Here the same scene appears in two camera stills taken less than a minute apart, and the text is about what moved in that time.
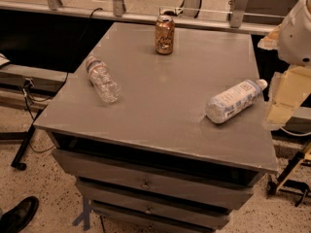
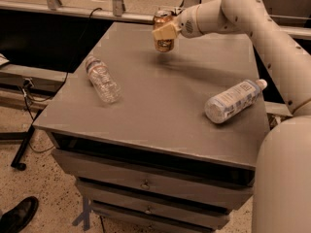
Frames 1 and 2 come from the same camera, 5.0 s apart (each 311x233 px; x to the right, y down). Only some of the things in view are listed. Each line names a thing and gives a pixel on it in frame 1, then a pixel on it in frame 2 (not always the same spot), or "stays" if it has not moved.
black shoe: [16, 218] stays
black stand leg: [17, 159] stays
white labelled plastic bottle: [226, 104] stays
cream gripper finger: [289, 90] -> [188, 26]
